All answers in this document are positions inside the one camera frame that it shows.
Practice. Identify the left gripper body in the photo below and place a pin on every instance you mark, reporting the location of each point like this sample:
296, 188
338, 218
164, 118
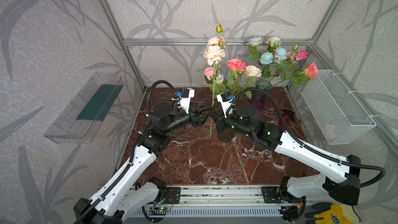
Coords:
194, 118

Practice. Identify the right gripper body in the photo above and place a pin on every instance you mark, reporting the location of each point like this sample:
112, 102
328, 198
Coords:
218, 121

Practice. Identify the red glass vase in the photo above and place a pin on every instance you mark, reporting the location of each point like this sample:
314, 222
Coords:
226, 136

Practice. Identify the white blue rose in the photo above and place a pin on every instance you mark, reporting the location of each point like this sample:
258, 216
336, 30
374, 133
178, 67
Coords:
253, 44
219, 84

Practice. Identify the blue purple glass vase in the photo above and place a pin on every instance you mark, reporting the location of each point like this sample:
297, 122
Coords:
258, 98

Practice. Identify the light pink rosebud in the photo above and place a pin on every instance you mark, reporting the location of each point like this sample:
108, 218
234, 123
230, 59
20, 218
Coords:
209, 77

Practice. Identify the large salmon rose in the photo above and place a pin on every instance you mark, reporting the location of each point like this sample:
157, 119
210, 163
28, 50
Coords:
234, 76

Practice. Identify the peach cream rose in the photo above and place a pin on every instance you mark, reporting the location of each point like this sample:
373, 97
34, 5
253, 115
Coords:
252, 73

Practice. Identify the small magenta rose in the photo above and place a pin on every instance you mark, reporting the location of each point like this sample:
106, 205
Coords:
243, 66

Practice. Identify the peach rose spray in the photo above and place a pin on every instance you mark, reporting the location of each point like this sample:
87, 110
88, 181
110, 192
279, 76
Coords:
214, 52

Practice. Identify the teal peony spray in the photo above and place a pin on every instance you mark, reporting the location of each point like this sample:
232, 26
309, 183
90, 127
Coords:
270, 63

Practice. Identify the coral pink rose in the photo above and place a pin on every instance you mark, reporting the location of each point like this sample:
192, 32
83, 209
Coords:
305, 75

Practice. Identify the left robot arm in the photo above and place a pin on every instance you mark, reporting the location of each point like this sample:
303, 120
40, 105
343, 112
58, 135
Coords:
113, 203

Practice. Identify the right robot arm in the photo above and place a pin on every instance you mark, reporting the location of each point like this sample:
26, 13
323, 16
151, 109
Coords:
340, 178

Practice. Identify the red spray bottle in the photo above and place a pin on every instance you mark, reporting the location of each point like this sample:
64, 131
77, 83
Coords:
288, 116

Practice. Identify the clear plastic tray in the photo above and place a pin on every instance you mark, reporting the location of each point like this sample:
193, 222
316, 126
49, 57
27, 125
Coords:
82, 118

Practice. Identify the yellow work glove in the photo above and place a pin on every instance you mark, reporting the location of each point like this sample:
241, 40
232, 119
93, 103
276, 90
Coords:
328, 213

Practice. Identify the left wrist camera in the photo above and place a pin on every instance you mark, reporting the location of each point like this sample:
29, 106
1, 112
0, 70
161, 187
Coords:
183, 98

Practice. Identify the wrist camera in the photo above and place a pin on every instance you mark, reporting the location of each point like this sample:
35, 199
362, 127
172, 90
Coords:
226, 101
183, 98

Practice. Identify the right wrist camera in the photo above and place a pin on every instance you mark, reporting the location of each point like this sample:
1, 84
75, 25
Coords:
226, 101

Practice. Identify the white wire basket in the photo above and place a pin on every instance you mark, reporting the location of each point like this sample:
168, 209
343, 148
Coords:
338, 113

